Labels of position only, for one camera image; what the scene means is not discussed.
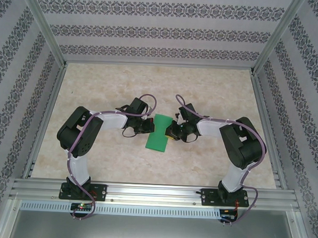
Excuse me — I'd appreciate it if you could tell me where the grey metal sheet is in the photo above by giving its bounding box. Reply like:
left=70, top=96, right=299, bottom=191
left=8, top=209, right=311, bottom=238

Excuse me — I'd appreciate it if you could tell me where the aluminium mounting rail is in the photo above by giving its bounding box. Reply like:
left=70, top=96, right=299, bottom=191
left=9, top=176, right=301, bottom=213

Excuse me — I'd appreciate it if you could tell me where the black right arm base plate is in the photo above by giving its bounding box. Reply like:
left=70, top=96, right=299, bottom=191
left=200, top=187, right=251, bottom=209

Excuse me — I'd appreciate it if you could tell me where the aluminium table side rail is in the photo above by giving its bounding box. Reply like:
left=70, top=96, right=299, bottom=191
left=22, top=61, right=69, bottom=180
left=244, top=71, right=295, bottom=191

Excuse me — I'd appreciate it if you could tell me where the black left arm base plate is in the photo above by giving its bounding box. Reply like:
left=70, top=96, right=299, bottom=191
left=58, top=182, right=108, bottom=202

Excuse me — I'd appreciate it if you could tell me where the slotted grey cable duct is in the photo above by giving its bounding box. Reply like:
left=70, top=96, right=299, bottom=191
left=19, top=199, right=222, bottom=221

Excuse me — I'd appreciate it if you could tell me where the aluminium frame post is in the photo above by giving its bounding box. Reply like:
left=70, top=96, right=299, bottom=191
left=14, top=0, right=72, bottom=67
left=250, top=0, right=307, bottom=79

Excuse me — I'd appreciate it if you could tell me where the aluminium frame leg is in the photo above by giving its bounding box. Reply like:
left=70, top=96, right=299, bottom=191
left=0, top=195, right=21, bottom=238
left=285, top=210, right=317, bottom=238

